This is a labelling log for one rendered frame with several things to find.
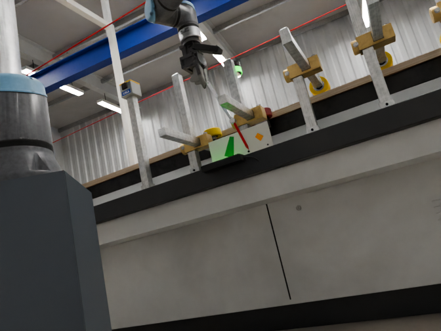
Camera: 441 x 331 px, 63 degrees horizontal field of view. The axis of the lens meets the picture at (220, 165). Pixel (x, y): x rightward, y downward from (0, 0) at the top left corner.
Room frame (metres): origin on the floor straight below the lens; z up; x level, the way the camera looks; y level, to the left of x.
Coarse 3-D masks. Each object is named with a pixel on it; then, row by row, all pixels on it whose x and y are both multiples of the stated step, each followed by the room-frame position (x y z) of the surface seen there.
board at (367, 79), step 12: (408, 60) 1.26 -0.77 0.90; (420, 60) 1.24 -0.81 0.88; (384, 72) 1.29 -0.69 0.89; (396, 72) 1.29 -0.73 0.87; (348, 84) 1.35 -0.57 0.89; (360, 84) 1.33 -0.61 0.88; (324, 96) 1.39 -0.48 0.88; (288, 108) 1.46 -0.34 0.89; (300, 108) 1.45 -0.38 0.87; (228, 132) 1.58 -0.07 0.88; (156, 156) 1.75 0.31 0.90; (168, 156) 1.73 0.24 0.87; (132, 168) 1.82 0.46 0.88; (96, 180) 1.93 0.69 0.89
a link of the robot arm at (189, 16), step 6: (180, 6) 1.26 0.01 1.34; (186, 6) 1.28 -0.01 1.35; (192, 6) 1.30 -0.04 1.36; (180, 12) 1.26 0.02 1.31; (186, 12) 1.27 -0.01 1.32; (192, 12) 1.29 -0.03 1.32; (180, 18) 1.27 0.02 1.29; (186, 18) 1.28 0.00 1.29; (192, 18) 1.28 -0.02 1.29; (180, 24) 1.28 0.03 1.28; (186, 24) 1.28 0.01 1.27; (192, 24) 1.28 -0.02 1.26; (198, 24) 1.32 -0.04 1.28
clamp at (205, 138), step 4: (200, 136) 1.40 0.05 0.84; (204, 136) 1.40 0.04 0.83; (208, 136) 1.41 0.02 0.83; (200, 140) 1.41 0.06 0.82; (204, 140) 1.40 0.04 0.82; (208, 140) 1.40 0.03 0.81; (212, 140) 1.43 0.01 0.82; (180, 144) 1.45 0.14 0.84; (184, 144) 1.44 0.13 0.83; (200, 144) 1.41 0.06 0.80; (204, 144) 1.40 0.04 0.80; (208, 144) 1.40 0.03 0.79; (180, 148) 1.45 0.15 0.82; (184, 148) 1.44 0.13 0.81; (188, 148) 1.43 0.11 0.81; (192, 148) 1.42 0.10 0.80; (196, 148) 1.42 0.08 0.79; (200, 148) 1.43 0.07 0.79; (204, 148) 1.44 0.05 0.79; (184, 152) 1.45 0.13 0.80
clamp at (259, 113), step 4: (252, 108) 1.30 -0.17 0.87; (256, 108) 1.30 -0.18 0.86; (260, 108) 1.29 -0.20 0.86; (256, 112) 1.30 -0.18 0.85; (260, 112) 1.29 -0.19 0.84; (264, 112) 1.32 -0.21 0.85; (236, 116) 1.33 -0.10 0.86; (240, 116) 1.32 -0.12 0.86; (256, 116) 1.30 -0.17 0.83; (260, 116) 1.29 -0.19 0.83; (264, 116) 1.31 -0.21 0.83; (236, 120) 1.33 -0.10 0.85; (240, 120) 1.33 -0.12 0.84; (244, 120) 1.32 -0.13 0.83; (248, 120) 1.31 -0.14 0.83; (252, 120) 1.31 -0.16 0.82; (256, 120) 1.31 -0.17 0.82; (260, 120) 1.32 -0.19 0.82; (240, 124) 1.33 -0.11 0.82; (244, 124) 1.33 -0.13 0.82; (248, 124) 1.34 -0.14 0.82; (252, 124) 1.35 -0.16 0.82
